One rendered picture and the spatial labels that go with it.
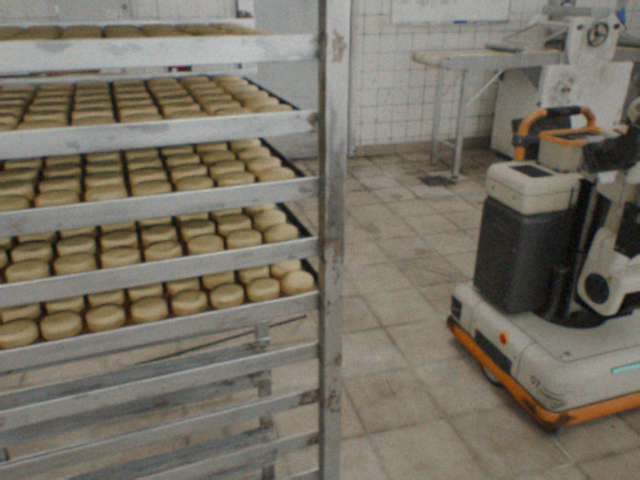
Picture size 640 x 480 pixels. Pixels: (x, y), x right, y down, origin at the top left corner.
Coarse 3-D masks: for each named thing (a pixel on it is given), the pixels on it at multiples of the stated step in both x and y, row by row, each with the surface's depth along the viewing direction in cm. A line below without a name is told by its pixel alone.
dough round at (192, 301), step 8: (176, 296) 81; (184, 296) 81; (192, 296) 81; (200, 296) 81; (176, 304) 79; (184, 304) 79; (192, 304) 79; (200, 304) 80; (176, 312) 80; (184, 312) 79; (192, 312) 79; (200, 312) 80
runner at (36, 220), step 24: (192, 192) 69; (216, 192) 70; (240, 192) 71; (264, 192) 72; (288, 192) 73; (312, 192) 75; (0, 216) 62; (24, 216) 63; (48, 216) 64; (72, 216) 65; (96, 216) 66; (120, 216) 67; (144, 216) 68; (168, 216) 69
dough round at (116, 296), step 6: (90, 294) 82; (96, 294) 82; (102, 294) 82; (108, 294) 82; (114, 294) 82; (120, 294) 82; (90, 300) 81; (96, 300) 80; (102, 300) 80; (108, 300) 81; (114, 300) 81; (120, 300) 82
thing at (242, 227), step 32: (128, 224) 84; (160, 224) 84; (192, 224) 83; (224, 224) 83; (256, 224) 86; (0, 256) 74; (32, 256) 74; (64, 256) 73; (96, 256) 78; (128, 256) 73; (160, 256) 74
